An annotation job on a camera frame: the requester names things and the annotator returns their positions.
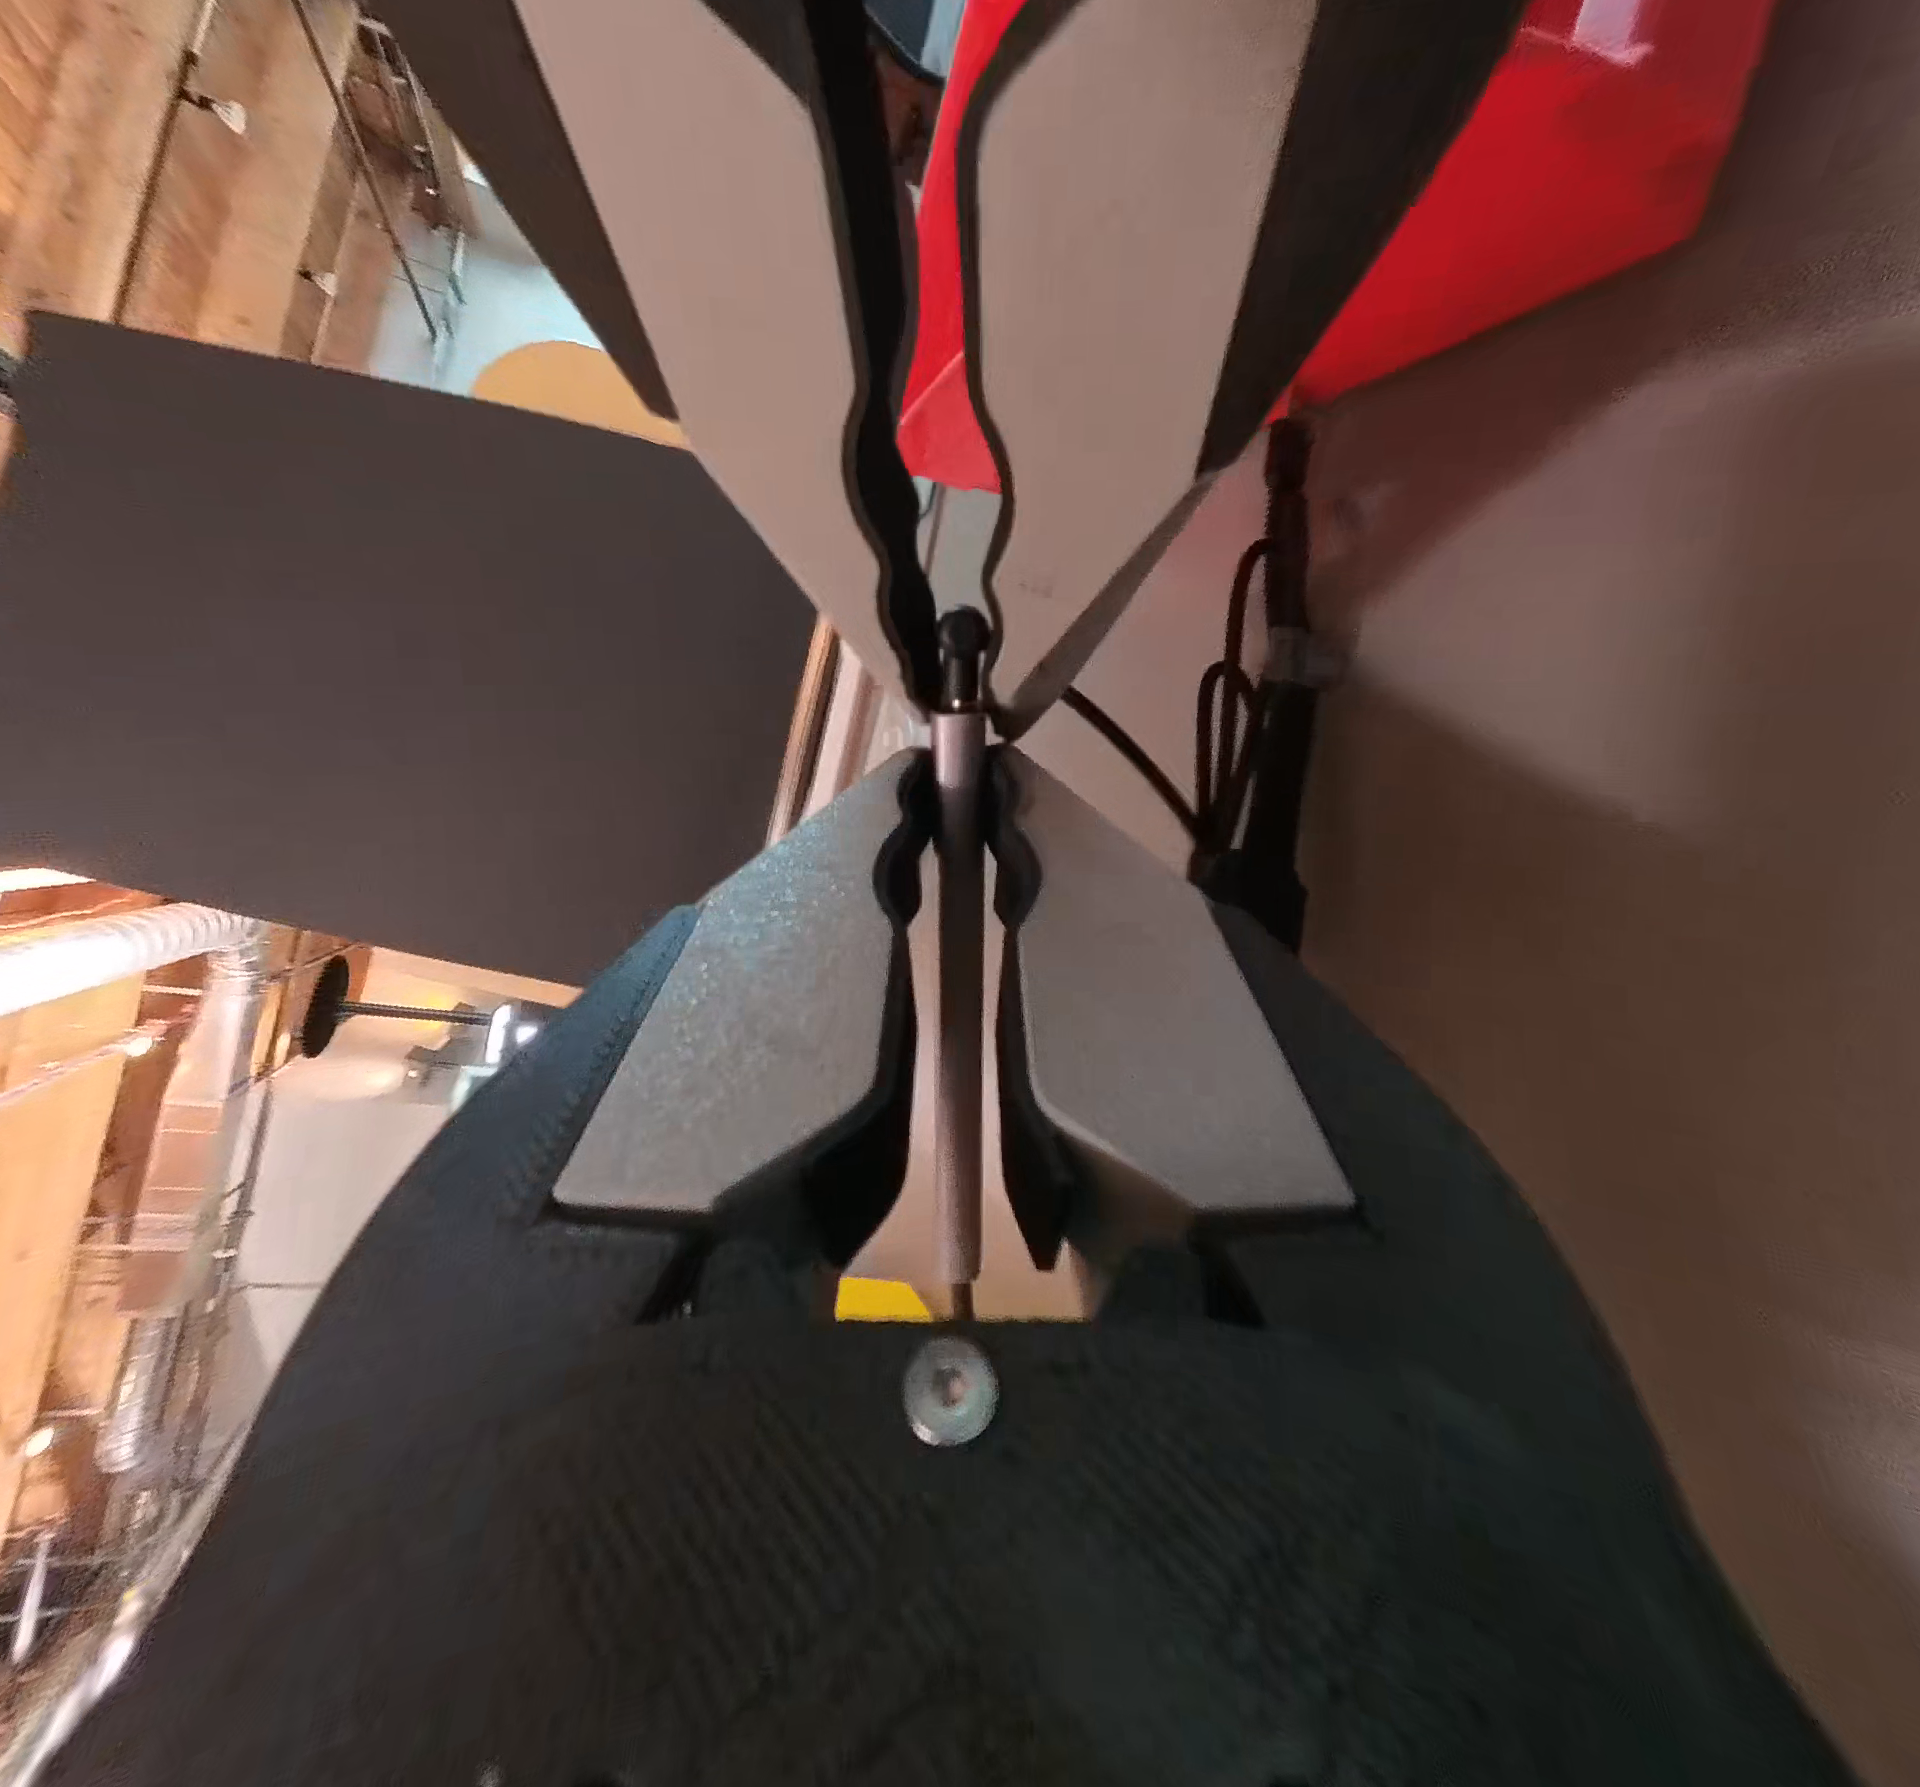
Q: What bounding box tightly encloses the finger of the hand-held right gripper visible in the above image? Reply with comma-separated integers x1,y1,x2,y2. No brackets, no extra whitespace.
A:
496,0,966,709
957,0,1338,741

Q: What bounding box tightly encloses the black braided usb cable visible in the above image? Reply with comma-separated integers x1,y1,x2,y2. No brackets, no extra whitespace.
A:
932,421,1325,951

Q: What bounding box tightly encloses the grey usb hub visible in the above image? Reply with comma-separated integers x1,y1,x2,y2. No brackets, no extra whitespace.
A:
925,705,991,1315

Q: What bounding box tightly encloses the wooden backing board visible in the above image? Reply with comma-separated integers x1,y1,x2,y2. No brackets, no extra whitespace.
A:
469,336,687,449

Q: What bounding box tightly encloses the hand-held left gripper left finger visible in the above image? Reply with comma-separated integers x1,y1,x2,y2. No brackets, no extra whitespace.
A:
552,745,932,1266

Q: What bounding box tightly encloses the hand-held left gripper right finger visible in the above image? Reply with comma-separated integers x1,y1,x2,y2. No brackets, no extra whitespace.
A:
988,745,1358,1270

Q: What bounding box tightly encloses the silver air duct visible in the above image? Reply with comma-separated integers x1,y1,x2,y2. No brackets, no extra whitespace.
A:
0,905,297,1020

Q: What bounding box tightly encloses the red plastic bin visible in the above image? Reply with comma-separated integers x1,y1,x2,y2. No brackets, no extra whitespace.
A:
897,0,1827,499

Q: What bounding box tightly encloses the black display panel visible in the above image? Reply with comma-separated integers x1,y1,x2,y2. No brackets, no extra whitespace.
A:
0,309,821,988

